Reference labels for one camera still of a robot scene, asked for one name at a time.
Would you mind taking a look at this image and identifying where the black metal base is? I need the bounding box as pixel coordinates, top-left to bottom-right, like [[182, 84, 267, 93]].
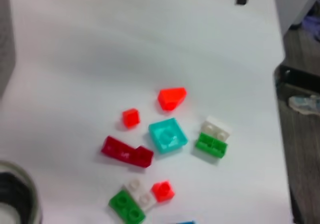
[[273, 65, 320, 96]]

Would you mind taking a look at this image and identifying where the dark red long toy brick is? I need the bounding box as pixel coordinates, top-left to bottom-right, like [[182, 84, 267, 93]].
[[101, 135, 154, 169]]

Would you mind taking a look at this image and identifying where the purple bag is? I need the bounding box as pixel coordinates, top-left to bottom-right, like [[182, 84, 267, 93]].
[[303, 6, 320, 42]]

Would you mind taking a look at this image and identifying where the glass teacup with black sleeve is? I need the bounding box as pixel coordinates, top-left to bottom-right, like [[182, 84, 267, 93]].
[[0, 160, 42, 224]]

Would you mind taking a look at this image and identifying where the light blue sneaker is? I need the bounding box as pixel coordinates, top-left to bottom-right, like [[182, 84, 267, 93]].
[[288, 95, 320, 115]]

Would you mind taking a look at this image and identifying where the cyan square toy plate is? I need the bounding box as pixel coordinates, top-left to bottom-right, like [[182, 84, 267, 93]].
[[148, 118, 189, 155]]

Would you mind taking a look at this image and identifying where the green toy brick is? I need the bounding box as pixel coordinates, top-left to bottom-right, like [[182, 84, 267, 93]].
[[108, 189, 146, 224], [194, 132, 229, 159]]

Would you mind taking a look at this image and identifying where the small red toy brick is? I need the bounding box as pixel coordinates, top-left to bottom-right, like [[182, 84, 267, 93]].
[[122, 108, 141, 129], [151, 180, 176, 202]]

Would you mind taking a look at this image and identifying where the white toy brick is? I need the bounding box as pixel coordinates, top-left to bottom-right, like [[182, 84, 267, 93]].
[[201, 116, 232, 141], [123, 178, 157, 211]]

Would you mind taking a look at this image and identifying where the red sloped toy brick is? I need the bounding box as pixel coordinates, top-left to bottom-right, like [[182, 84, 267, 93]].
[[157, 87, 188, 112]]

